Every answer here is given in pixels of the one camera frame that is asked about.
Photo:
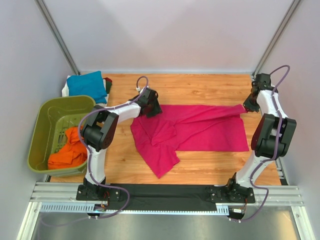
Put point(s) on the right aluminium corner post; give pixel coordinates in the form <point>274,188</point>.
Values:
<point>277,35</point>

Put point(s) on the folded dark red t shirt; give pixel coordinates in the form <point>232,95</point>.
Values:
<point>108,79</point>

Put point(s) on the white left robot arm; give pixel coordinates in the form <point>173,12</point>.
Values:
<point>98,133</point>

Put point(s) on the folded white t shirt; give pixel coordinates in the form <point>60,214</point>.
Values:
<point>65,93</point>

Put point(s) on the aluminium front rail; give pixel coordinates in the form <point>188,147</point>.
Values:
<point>279,195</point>

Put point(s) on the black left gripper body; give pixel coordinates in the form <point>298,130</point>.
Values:
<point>154,108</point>

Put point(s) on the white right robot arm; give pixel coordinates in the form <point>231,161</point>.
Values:
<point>270,140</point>

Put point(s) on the orange t shirt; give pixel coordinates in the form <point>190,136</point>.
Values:
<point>72,154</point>

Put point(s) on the black cloth strip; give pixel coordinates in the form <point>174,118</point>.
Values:
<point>169,197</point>

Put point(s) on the aluminium corner post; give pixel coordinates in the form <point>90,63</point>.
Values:
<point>57,35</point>
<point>277,35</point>

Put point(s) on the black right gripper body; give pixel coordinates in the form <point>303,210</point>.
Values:
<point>250,105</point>

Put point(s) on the slotted grey cable duct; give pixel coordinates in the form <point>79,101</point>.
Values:
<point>91,208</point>

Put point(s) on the folded blue t shirt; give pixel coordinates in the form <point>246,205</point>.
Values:
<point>91,84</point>

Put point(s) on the folded dark green t shirt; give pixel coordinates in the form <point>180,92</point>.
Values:
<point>108,85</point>

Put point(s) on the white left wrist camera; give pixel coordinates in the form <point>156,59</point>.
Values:
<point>140,90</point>

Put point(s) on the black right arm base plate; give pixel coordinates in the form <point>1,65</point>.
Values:
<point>224,194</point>

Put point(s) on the left aluminium corner post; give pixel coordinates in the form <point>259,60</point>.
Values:
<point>57,35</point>

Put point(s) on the olive green plastic basket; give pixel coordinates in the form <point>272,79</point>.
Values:
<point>55,116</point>

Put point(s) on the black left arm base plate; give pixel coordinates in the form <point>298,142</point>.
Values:
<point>98,193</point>

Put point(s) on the magenta pink t shirt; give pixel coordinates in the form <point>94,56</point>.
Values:
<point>188,128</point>

